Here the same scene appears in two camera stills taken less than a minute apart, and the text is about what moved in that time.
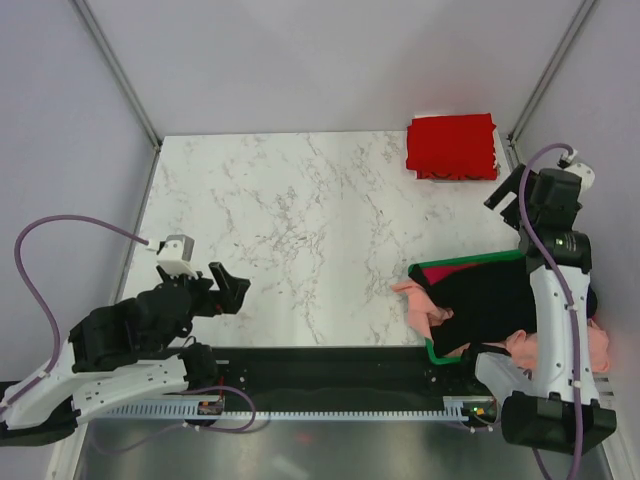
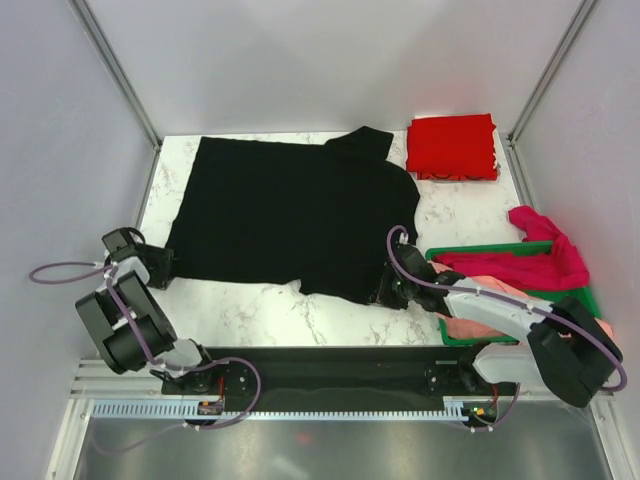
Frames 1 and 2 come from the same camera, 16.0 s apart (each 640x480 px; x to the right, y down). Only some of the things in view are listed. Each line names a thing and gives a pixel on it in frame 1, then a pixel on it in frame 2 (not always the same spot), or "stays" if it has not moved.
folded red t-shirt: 452,147 stays
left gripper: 228,299 to 165,259
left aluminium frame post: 117,70 stays
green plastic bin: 418,273 to 582,294
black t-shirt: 488,304 to 328,218
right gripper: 511,212 to 384,296
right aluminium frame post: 550,74 stays
